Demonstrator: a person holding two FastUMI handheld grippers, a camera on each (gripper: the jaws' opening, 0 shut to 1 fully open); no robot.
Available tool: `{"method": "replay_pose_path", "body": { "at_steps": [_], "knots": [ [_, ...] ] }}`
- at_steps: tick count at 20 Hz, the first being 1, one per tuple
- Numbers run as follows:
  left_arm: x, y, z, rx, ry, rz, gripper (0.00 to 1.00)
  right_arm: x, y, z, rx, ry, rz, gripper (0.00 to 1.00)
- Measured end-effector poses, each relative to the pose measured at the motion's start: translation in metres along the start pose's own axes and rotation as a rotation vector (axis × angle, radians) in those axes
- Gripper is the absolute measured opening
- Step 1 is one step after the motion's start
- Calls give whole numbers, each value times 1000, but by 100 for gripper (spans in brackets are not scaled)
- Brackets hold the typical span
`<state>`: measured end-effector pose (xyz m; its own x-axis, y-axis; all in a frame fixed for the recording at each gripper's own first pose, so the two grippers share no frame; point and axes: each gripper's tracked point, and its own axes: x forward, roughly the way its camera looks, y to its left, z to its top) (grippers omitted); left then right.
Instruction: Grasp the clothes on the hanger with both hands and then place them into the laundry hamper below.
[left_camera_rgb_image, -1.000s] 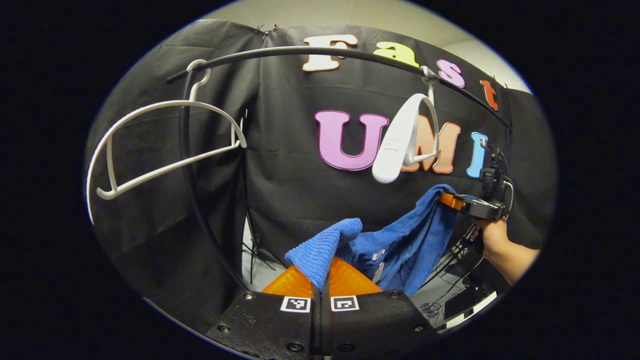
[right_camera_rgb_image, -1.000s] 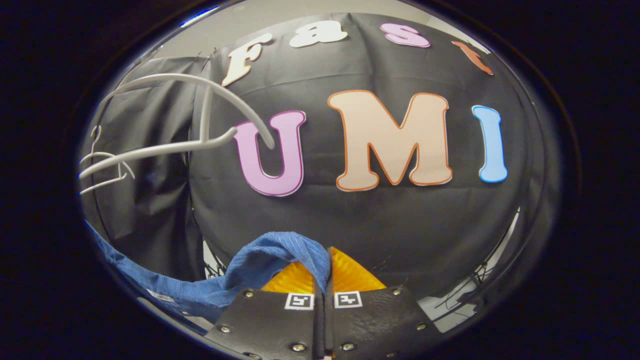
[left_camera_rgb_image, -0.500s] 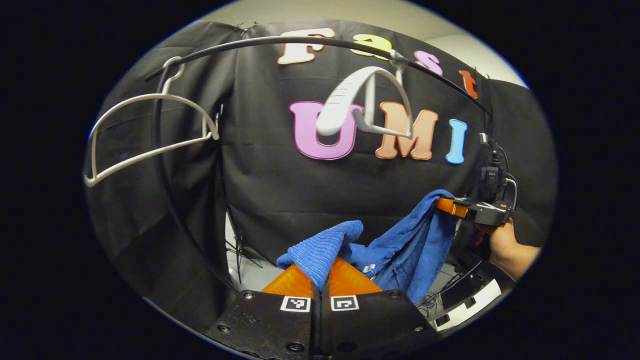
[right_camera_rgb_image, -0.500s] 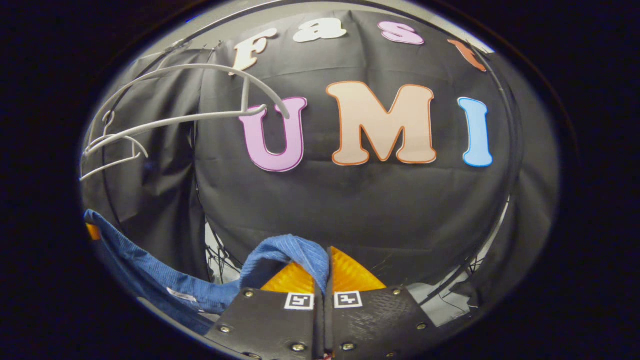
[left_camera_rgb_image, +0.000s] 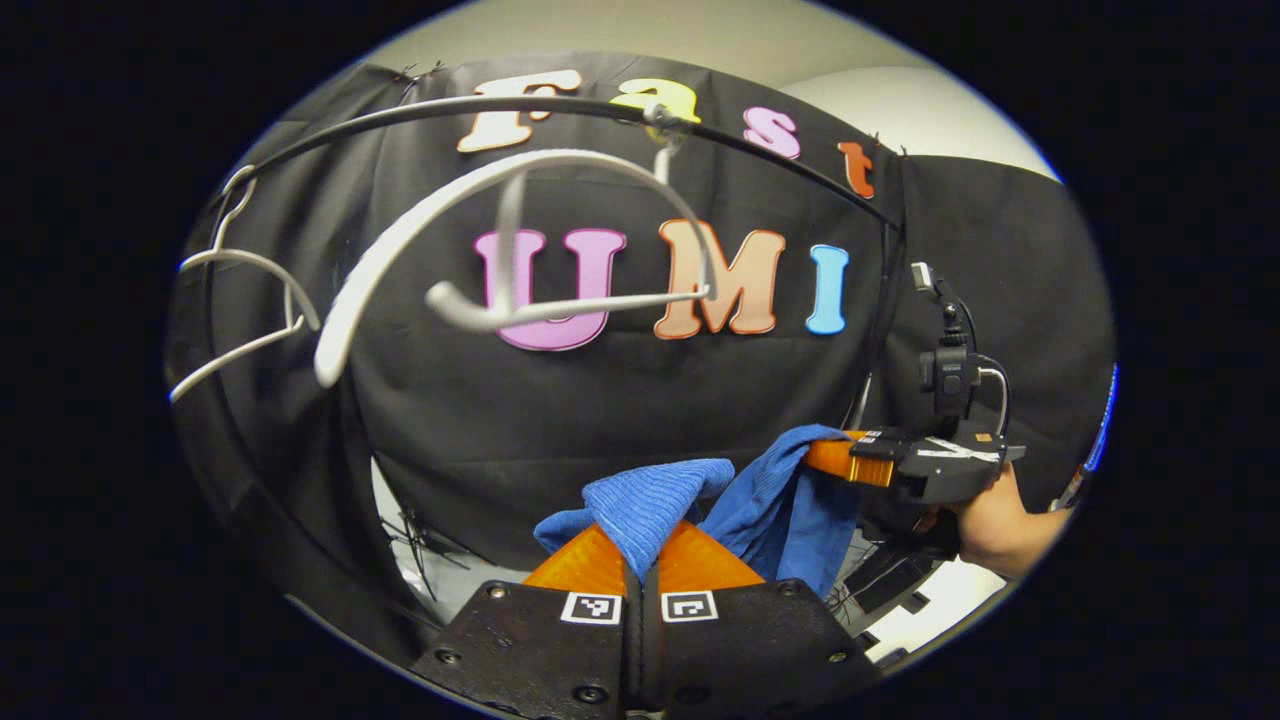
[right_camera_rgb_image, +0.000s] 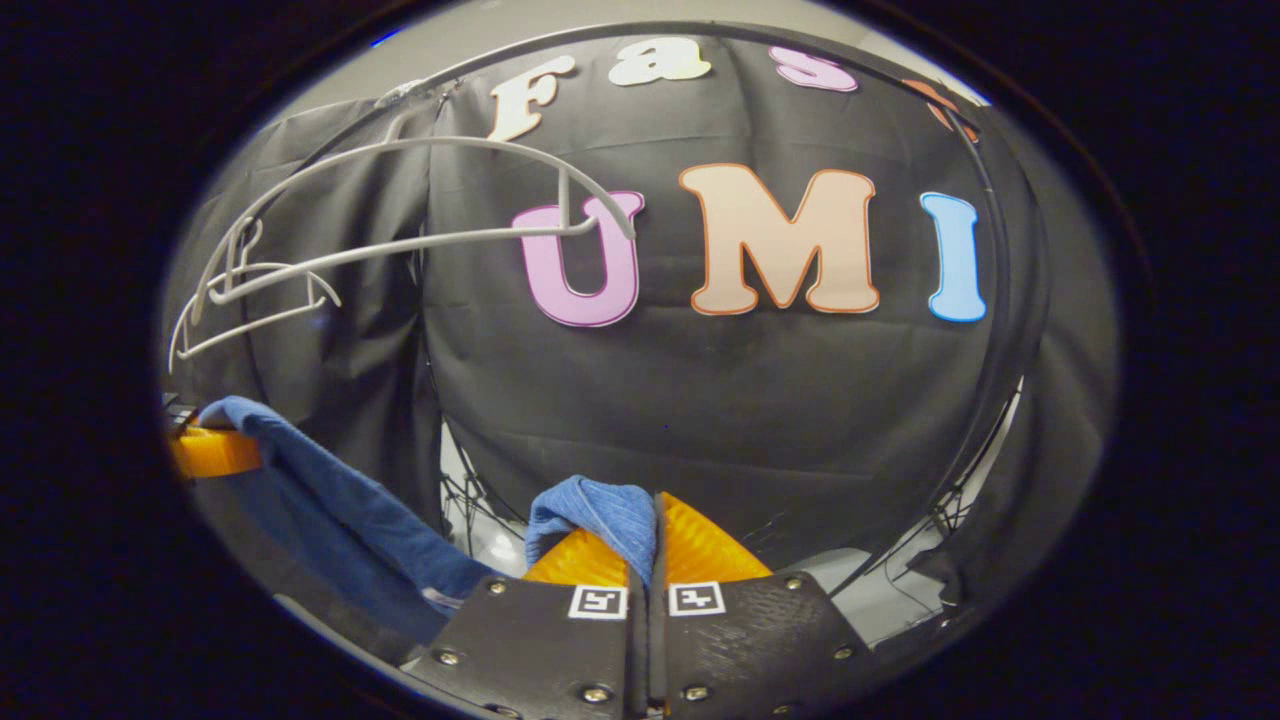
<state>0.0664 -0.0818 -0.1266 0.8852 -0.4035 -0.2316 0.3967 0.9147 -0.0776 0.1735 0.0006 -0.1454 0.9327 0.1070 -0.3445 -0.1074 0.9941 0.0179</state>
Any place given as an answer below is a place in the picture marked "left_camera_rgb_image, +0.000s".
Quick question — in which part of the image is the black clothes rack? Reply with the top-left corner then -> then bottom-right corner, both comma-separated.
195,93 -> 906,441

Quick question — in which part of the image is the blue corduroy shirt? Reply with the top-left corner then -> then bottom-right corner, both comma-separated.
533,424 -> 866,601

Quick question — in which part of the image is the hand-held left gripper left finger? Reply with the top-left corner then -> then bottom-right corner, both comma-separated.
410,522 -> 641,720

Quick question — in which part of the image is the black backdrop cloth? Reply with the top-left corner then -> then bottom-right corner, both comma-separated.
165,52 -> 1116,661

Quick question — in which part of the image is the white clothes hanger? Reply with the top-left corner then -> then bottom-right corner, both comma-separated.
168,165 -> 321,404
315,100 -> 716,389

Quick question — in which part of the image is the black floor cable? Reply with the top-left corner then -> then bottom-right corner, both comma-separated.
385,508 -> 476,601

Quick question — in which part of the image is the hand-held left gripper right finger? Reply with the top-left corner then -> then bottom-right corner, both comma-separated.
640,520 -> 881,720

